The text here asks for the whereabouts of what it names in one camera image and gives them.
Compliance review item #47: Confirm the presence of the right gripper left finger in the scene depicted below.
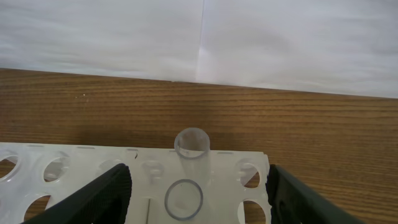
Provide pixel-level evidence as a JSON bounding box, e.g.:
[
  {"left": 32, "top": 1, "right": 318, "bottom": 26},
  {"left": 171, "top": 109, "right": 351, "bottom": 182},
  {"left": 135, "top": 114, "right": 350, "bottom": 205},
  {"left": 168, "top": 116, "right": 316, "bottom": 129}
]
[{"left": 20, "top": 163, "right": 133, "bottom": 224}]

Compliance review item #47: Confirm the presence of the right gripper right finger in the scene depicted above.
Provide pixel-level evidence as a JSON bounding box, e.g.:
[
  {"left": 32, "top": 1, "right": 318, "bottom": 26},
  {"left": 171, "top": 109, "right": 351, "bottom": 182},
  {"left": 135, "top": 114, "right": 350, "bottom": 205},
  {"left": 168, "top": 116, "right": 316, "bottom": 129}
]
[{"left": 266, "top": 164, "right": 368, "bottom": 224}]

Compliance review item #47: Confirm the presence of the clear test tube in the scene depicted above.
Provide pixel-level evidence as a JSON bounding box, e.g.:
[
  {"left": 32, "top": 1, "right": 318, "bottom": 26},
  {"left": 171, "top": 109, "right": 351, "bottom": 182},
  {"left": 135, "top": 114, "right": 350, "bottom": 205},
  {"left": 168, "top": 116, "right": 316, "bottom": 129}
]
[
  {"left": 173, "top": 127, "right": 211, "bottom": 187},
  {"left": 164, "top": 179, "right": 205, "bottom": 222}
]

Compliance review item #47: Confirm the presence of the white test tube rack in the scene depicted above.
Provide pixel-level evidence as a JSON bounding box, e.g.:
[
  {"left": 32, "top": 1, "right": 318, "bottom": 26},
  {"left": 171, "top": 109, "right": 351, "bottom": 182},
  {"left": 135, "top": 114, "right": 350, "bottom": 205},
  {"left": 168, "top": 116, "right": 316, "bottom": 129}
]
[{"left": 0, "top": 142, "right": 272, "bottom": 224}]

